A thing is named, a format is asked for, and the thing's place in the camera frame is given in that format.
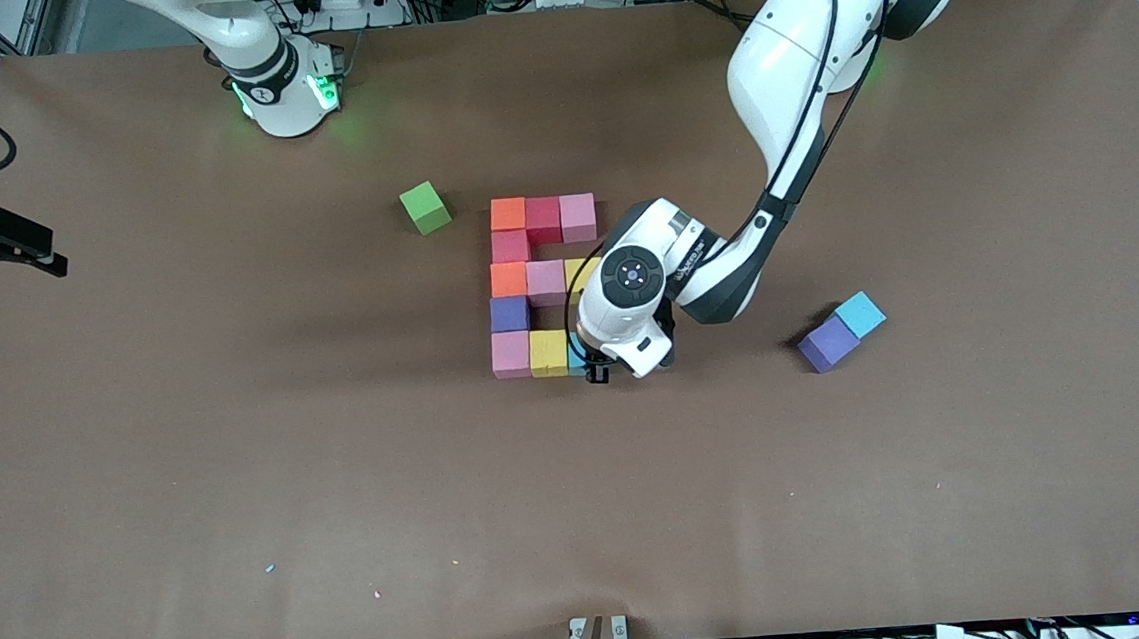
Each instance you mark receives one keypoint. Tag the cyan foam cube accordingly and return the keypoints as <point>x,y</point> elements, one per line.
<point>861,314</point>
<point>576,357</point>

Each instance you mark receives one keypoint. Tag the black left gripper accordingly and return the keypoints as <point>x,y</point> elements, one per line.
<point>593,376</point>

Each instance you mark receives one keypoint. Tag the red foam cube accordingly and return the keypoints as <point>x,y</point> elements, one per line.
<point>510,246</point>
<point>542,219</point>

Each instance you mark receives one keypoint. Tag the yellow foam cube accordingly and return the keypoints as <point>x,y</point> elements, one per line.
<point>548,352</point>
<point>578,271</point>

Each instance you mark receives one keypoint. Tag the pink foam cube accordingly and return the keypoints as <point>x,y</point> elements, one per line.
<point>546,282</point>
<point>578,218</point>
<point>511,354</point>

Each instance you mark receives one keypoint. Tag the purple foam cube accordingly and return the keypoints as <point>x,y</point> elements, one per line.
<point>828,342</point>
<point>509,314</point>

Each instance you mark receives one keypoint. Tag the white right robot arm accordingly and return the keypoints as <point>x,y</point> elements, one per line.
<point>272,80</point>

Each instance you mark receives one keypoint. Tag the green foam cube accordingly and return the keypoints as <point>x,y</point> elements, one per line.
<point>424,208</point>

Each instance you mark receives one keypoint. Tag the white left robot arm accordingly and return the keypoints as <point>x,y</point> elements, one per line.
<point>793,73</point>

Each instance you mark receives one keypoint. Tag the orange foam cube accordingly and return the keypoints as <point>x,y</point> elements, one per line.
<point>509,280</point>
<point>508,213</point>

